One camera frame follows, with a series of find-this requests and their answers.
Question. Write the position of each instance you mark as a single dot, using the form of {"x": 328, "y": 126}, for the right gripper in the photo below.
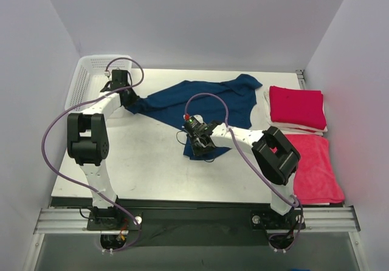
{"x": 198, "y": 143}

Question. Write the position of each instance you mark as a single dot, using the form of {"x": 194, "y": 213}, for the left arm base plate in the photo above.
{"x": 109, "y": 219}

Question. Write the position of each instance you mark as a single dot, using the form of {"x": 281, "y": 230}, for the folded red t-shirt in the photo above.
{"x": 297, "y": 107}

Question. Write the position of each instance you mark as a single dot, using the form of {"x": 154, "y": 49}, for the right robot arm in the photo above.
{"x": 268, "y": 153}

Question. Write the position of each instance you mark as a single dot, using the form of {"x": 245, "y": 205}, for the aluminium rail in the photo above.
{"x": 315, "y": 219}

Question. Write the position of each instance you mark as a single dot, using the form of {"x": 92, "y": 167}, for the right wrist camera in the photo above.
{"x": 194, "y": 127}

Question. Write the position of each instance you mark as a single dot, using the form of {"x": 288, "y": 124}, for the white plastic basket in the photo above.
{"x": 89, "y": 78}

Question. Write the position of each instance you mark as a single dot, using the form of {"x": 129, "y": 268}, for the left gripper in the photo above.
{"x": 130, "y": 98}

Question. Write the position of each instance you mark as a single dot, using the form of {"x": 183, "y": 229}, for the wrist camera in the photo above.
{"x": 194, "y": 127}
{"x": 120, "y": 78}

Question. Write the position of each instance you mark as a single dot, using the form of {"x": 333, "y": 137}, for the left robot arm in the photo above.
{"x": 88, "y": 145}

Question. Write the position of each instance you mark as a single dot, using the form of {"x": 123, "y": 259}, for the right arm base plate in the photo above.
{"x": 269, "y": 220}

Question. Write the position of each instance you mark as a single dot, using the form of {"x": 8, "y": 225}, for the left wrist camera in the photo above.
{"x": 120, "y": 78}

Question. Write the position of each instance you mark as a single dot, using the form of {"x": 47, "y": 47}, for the pink towel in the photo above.
{"x": 315, "y": 181}

